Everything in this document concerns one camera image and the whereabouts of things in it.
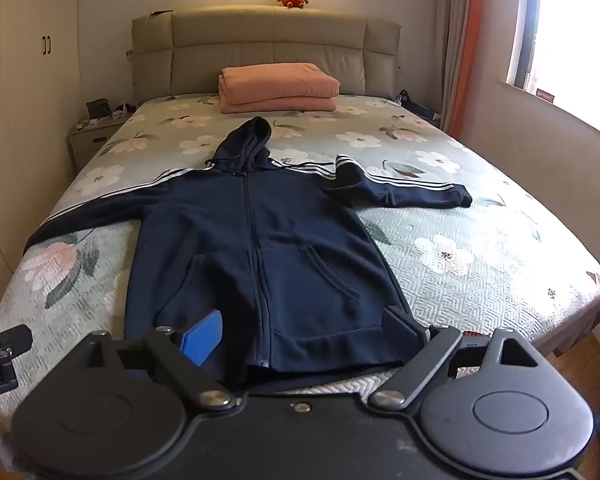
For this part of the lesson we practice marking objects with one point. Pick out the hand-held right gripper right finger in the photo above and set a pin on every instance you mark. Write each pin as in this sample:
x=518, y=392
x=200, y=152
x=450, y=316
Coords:
x=405, y=331

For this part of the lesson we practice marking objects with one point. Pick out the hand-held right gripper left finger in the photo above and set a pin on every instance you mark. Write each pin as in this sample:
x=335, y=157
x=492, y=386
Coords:
x=202, y=338

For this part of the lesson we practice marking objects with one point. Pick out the navy blue striped hoodie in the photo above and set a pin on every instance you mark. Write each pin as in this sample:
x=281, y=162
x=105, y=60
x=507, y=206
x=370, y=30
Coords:
x=280, y=260

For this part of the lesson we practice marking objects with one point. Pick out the floral green bedspread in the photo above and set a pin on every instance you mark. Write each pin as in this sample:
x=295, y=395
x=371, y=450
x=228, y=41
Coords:
x=480, y=260

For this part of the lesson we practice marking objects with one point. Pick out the beige nightstand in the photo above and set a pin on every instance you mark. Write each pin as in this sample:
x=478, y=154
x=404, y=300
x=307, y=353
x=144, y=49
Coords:
x=87, y=145

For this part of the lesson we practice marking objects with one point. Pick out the dark blue bag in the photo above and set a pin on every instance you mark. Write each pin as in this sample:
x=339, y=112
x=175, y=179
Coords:
x=420, y=107

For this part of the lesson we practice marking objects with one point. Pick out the white wardrobe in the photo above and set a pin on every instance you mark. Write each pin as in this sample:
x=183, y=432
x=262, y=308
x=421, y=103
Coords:
x=20, y=110

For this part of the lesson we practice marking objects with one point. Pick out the dark box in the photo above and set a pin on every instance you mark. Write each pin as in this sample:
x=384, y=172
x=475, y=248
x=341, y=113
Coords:
x=98, y=109

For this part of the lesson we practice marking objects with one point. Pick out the folded pink blanket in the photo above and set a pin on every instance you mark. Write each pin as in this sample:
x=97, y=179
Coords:
x=277, y=85

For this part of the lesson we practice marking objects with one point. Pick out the small red item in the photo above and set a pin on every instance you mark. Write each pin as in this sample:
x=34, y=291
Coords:
x=545, y=93

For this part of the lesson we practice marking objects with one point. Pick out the beige curtain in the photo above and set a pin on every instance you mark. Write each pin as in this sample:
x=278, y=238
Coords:
x=452, y=35

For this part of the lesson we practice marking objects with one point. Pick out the beige padded bed headboard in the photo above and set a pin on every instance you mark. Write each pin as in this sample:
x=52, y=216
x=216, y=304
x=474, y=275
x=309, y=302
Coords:
x=265, y=40

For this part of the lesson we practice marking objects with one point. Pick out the window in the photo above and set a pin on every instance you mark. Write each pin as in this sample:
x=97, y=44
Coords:
x=570, y=25

